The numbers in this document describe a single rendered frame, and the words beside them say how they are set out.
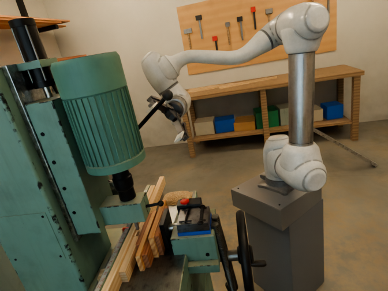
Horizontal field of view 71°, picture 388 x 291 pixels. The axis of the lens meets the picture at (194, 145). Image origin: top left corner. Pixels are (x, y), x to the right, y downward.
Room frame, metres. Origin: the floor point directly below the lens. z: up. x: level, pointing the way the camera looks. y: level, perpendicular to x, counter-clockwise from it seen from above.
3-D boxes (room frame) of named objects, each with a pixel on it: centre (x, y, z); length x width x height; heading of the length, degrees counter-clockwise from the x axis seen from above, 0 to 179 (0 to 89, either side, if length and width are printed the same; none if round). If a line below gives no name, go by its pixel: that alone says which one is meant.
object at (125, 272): (0.87, 0.22, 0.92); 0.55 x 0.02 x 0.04; 171
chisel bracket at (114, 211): (0.77, 0.26, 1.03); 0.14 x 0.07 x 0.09; 81
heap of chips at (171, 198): (0.99, 0.11, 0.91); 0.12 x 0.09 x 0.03; 81
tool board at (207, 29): (3.85, -1.09, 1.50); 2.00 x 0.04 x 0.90; 77
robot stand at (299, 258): (1.26, -0.42, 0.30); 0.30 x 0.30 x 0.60; 32
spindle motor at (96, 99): (0.76, 0.24, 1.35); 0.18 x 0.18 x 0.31
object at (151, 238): (0.77, 0.16, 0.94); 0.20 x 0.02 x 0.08; 171
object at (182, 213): (0.73, 0.04, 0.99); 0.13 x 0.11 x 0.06; 171
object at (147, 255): (0.76, 0.18, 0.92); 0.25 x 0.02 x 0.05; 171
